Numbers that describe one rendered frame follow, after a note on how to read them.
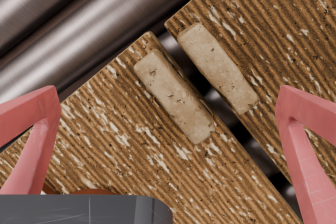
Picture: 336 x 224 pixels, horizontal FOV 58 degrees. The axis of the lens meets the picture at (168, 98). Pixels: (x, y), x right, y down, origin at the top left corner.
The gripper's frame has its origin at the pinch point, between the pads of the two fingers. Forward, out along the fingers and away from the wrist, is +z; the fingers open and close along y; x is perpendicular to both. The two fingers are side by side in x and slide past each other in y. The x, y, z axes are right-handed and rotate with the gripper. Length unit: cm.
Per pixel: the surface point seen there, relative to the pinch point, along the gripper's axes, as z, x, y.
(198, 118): 3.6, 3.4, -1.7
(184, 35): 5.5, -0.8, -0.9
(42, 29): 14.3, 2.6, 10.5
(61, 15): 14.6, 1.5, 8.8
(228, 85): 4.3, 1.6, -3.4
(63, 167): 4.8, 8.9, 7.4
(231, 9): 8.3, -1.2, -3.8
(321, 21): 7.8, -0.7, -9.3
